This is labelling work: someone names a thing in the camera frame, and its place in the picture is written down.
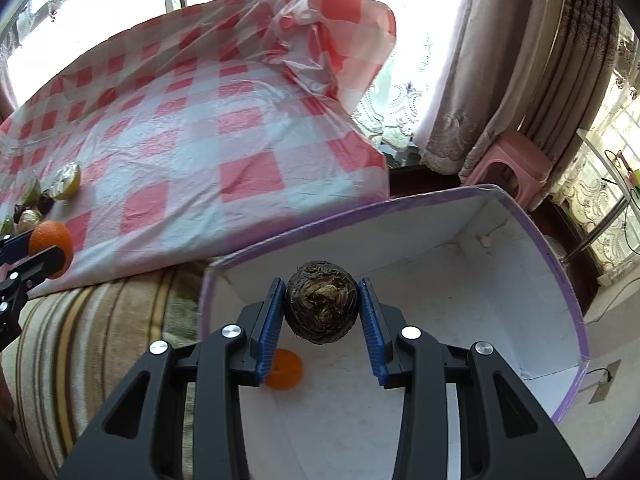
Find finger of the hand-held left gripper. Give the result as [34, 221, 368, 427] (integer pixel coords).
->
[0, 245, 67, 348]
[0, 232, 37, 264]

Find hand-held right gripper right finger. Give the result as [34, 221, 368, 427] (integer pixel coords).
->
[357, 277, 586, 480]

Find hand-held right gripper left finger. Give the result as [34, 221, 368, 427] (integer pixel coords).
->
[57, 277, 287, 480]

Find whole orange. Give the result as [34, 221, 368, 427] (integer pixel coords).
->
[27, 220, 75, 281]

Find orange half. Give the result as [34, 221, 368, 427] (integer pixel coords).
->
[264, 349, 304, 391]

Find plastic-wrapped green melon half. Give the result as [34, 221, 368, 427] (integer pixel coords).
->
[17, 175, 42, 207]
[49, 161, 82, 202]

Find white box with purple edge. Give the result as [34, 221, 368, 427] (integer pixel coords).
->
[197, 185, 592, 480]

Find plastic-wrapped melon piece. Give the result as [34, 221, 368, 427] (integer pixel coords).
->
[17, 209, 43, 233]

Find striped beige blanket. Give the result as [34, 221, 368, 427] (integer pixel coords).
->
[0, 259, 213, 480]

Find red white checked plastic tablecloth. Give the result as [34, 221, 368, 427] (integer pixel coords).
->
[0, 0, 398, 296]

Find pink plastic stool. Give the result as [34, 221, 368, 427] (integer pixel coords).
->
[459, 132, 553, 211]

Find white lace curtain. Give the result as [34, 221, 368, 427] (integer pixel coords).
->
[350, 30, 438, 153]

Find metal floor socket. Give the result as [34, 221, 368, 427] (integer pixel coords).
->
[587, 359, 623, 404]

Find glass side table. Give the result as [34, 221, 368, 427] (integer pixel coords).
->
[562, 127, 640, 266]

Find brown patterned curtain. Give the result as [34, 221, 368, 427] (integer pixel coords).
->
[415, 0, 623, 211]

